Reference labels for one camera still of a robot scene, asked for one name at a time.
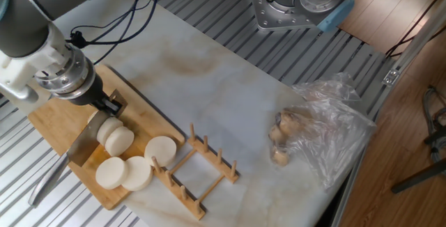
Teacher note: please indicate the wooden cutting board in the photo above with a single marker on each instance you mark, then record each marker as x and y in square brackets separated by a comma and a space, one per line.
[52, 122]

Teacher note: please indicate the aluminium frame rail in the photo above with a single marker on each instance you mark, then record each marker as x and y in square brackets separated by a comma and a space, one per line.
[418, 39]

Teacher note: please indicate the white marble slab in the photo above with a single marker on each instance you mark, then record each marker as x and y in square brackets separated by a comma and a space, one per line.
[226, 91]

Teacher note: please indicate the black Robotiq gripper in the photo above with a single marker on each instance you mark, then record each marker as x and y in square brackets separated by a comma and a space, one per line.
[88, 94]

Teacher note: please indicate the steel cleaver knife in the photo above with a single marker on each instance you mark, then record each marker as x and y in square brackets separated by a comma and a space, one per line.
[83, 143]

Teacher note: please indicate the silver corner bracket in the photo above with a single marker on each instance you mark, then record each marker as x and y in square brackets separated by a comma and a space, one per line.
[391, 77]

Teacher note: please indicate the wooden peg rack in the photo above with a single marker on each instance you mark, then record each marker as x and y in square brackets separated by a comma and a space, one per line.
[214, 157]

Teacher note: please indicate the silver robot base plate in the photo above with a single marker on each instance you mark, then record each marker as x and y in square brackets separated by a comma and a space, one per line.
[265, 11]

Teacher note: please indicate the clear plastic bag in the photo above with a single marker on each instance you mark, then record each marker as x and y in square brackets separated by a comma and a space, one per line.
[331, 140]

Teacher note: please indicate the round white radish slice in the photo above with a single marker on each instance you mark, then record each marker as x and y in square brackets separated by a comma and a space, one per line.
[111, 173]
[160, 150]
[106, 129]
[120, 141]
[139, 174]

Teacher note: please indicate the black stand leg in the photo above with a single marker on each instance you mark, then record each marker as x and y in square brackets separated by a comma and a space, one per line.
[418, 177]

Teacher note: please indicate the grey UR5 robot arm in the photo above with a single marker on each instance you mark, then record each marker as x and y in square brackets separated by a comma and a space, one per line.
[21, 32]

